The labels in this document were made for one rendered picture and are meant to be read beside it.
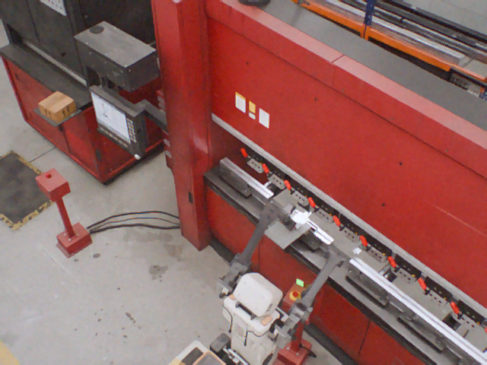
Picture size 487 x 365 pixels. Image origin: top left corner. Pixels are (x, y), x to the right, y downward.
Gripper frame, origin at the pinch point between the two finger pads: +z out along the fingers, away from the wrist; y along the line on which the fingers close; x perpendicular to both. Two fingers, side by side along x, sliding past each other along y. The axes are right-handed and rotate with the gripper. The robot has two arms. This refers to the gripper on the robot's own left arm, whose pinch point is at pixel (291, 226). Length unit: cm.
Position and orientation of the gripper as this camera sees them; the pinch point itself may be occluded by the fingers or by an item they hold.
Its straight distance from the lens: 370.0
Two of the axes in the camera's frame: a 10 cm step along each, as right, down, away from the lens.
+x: -6.4, 7.6, -0.9
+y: -6.9, -5.3, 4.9
